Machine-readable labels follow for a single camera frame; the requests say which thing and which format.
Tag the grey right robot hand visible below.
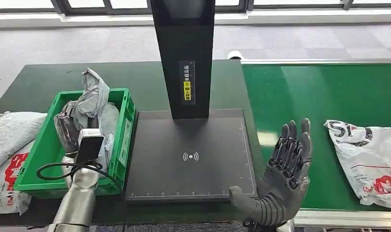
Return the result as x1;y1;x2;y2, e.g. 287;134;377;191
228;118;313;227

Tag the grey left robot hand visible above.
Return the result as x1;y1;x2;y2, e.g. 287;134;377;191
53;101;81;158

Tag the grey plastic parcel bag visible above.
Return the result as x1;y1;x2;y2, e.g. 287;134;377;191
64;67;121;175

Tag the green plastic crate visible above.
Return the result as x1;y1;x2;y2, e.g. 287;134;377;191
13;88;137;200

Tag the white textured parcel bag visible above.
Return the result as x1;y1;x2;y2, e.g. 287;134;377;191
0;111;48;175

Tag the white parcel bag red print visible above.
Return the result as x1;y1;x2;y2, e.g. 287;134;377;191
0;140;36;216

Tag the white parcel bag black lettering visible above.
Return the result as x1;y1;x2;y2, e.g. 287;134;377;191
323;119;391;211

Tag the green conveyor belt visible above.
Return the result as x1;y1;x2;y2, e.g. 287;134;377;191
241;63;391;212

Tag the yellow black column label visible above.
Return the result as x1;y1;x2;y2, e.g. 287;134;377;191
178;60;196;106

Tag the black scanner column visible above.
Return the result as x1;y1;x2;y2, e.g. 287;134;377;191
150;0;216;120

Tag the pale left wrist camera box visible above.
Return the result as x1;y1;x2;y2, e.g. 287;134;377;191
74;128;105;166

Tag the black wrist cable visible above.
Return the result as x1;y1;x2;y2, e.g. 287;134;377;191
36;161;120;190

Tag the silver conveyor frame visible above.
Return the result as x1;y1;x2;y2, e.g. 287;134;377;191
240;58;391;230

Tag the black scanner base plate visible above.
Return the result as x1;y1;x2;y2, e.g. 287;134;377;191
125;109;259;203

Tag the dark window frame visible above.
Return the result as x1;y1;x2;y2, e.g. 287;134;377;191
0;0;391;15

